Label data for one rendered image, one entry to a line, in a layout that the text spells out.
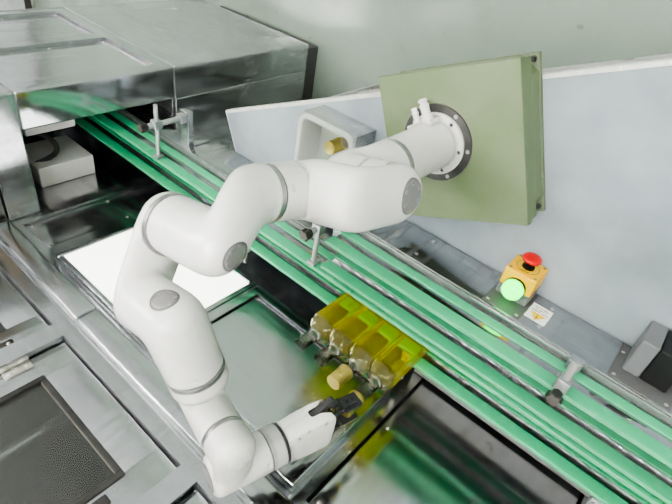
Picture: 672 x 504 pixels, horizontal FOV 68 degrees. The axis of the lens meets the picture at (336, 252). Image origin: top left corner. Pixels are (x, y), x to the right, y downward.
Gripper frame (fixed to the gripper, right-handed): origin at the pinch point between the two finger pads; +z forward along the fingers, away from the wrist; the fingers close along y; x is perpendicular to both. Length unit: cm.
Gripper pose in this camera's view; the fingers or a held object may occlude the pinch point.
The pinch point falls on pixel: (348, 408)
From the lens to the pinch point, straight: 102.1
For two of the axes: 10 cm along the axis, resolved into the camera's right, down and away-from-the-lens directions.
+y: 1.7, -7.7, -6.1
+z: 8.2, -2.4, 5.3
